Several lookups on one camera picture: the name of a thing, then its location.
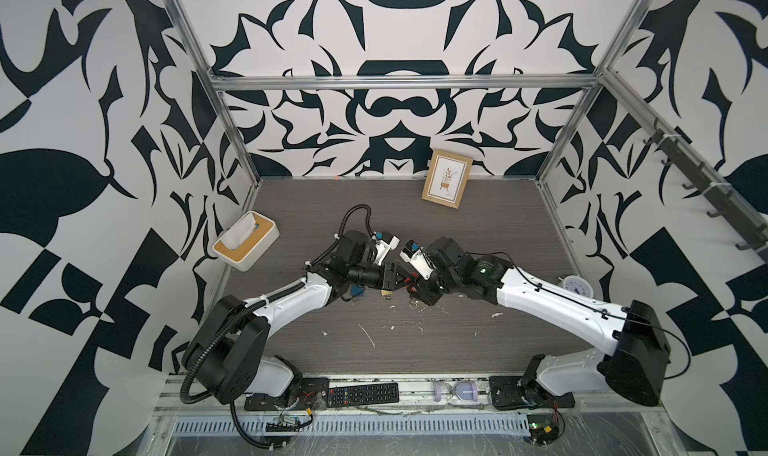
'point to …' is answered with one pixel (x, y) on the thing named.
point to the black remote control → (366, 394)
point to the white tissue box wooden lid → (245, 240)
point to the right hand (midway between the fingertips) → (413, 282)
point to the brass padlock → (387, 294)
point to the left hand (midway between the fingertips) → (414, 276)
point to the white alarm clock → (577, 284)
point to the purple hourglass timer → (464, 390)
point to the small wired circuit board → (288, 423)
